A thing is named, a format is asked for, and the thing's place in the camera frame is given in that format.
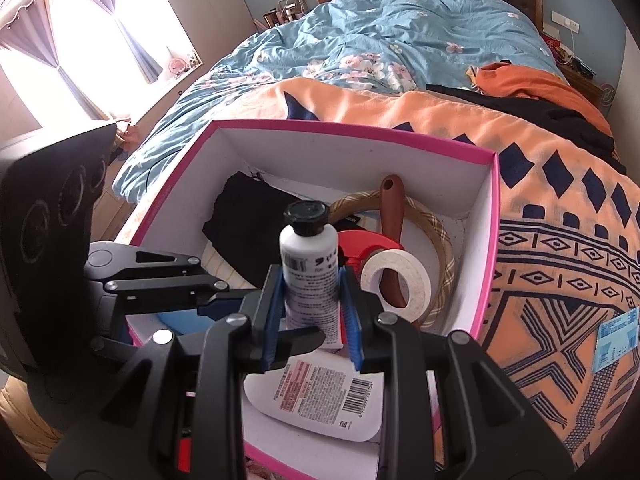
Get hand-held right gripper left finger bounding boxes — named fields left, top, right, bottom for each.
left=65, top=264, right=289, bottom=480

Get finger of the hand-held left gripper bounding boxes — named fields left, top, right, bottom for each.
left=270, top=326, right=326, bottom=362
left=84, top=241, right=261, bottom=322

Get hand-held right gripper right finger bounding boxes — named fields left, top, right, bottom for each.
left=339, top=264, right=576, bottom=480

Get white tube with black cap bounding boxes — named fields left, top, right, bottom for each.
left=278, top=201, right=346, bottom=351

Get white bottle with red cap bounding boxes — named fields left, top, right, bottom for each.
left=243, top=347, right=385, bottom=444

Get white tape roll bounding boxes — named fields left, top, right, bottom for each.
left=360, top=251, right=433, bottom=324

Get pink cardboard box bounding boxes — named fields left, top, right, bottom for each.
left=114, top=119, right=501, bottom=480

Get light blue pouch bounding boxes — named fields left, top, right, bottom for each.
left=157, top=310, right=216, bottom=336

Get cream striped cloth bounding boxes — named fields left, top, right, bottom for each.
left=201, top=242, right=261, bottom=291

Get red tape dispenser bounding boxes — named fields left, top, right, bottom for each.
left=336, top=228, right=407, bottom=271

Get black folded cloth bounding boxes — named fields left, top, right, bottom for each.
left=202, top=171, right=334, bottom=289

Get beige plaid headband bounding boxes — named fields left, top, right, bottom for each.
left=327, top=191, right=455, bottom=331

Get purple curtain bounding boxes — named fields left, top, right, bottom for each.
left=65, top=0, right=166, bottom=86
left=0, top=25, right=109, bottom=121

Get bright window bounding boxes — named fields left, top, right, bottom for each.
left=0, top=0, right=201, bottom=128

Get orange navy patterned blanket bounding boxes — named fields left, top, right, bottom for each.
left=220, top=77, right=640, bottom=466

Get blue printed card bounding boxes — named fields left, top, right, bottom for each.
left=591, top=307, right=640, bottom=374

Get group of cosmetic bottles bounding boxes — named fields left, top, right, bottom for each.
left=262, top=0, right=311, bottom=29

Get black garment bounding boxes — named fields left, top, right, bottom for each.
left=426, top=84, right=630, bottom=174

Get blue floral duvet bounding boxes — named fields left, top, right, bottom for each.
left=112, top=0, right=571, bottom=204

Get orange cloth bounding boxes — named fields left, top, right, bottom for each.
left=474, top=62, right=615, bottom=136

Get wooden nightstand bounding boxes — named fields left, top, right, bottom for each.
left=542, top=32, right=609, bottom=109

